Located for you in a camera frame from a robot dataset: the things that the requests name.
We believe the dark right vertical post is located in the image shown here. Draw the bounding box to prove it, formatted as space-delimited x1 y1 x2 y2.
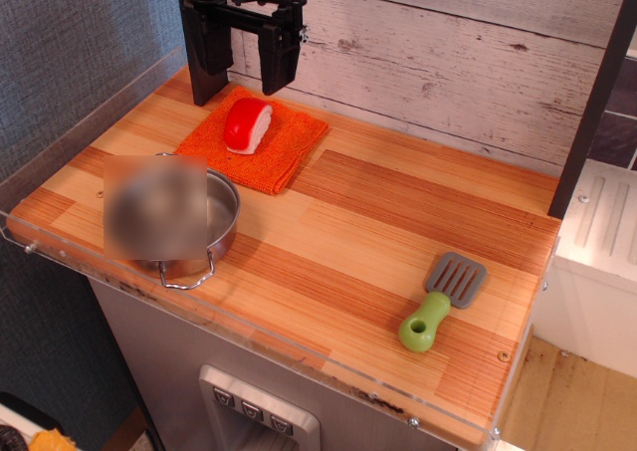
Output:
548 0 636 219

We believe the yellow black object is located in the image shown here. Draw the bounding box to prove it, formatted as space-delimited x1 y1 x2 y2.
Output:
1 425 78 451

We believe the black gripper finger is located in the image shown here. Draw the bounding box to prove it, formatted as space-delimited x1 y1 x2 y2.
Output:
181 5 233 76
258 3 303 96

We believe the orange cloth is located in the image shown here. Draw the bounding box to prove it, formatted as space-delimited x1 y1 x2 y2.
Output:
175 87 328 194

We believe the silver dispenser button panel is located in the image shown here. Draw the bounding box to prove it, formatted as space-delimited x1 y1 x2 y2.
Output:
199 364 321 450

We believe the grey toy fridge cabinet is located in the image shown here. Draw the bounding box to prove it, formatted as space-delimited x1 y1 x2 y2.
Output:
88 277 479 451

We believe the stainless steel pan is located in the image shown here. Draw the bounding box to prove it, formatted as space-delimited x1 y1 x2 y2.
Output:
103 152 241 291

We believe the white toy sink unit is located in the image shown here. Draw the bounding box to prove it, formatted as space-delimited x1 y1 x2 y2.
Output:
531 160 636 376

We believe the red white toy sushi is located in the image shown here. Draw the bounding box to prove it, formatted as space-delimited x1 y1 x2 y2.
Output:
224 98 273 154

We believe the clear acrylic table guard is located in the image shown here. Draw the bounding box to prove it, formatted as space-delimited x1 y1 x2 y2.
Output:
1 49 558 450

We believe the grey green toy spatula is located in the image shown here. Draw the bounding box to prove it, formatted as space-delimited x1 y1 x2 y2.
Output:
398 252 487 352

